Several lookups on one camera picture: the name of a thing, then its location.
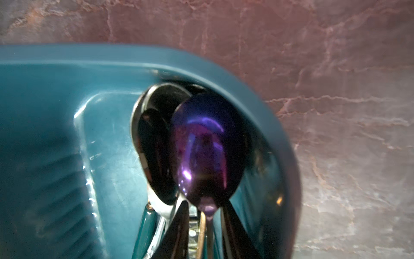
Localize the gold spoon teal handle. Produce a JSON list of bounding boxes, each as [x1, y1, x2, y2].
[[132, 202, 158, 259]]

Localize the black handled spoon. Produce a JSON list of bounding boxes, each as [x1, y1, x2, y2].
[[135, 109, 177, 205]]

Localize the teal plastic storage box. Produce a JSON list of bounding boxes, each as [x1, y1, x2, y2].
[[1, 44, 302, 259]]

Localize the purple iridescent spoon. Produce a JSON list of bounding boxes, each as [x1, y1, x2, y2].
[[169, 93, 247, 259]]

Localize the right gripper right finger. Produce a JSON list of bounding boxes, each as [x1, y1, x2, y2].
[[221, 200, 262, 259]]

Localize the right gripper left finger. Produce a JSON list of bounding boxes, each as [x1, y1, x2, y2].
[[152, 201, 189, 259]]

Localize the silver spoon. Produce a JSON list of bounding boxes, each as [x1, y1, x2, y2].
[[130, 82, 193, 206]]

